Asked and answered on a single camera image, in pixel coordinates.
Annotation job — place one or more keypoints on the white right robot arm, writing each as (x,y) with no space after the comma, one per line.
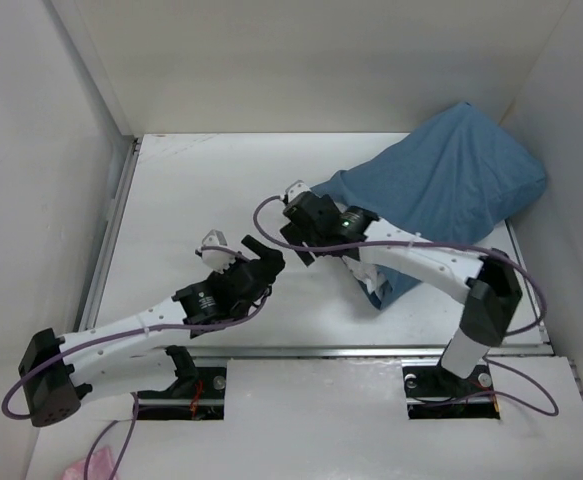
(485,285)

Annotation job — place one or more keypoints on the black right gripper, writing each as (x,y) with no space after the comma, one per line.
(292,234)

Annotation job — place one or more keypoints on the aluminium front rail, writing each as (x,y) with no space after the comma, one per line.
(314,352)

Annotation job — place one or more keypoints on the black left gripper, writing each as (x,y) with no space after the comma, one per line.
(272,257)

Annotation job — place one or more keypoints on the white pillow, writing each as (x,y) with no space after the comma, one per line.
(368,275)

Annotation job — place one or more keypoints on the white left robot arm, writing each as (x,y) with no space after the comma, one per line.
(146,351)

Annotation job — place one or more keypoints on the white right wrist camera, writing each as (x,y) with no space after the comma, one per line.
(294,190)

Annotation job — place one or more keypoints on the pink plastic bag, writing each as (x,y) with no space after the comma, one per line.
(99,467)

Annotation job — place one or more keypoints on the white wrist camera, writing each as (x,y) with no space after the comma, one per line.
(294,190)
(215,253)

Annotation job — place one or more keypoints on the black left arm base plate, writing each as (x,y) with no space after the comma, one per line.
(195,392)

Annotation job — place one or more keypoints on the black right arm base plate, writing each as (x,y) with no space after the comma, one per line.
(432,393)

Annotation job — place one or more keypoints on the blue fabric pillowcase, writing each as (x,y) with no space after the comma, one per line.
(453,179)

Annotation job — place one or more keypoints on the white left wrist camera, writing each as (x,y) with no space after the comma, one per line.
(215,253)

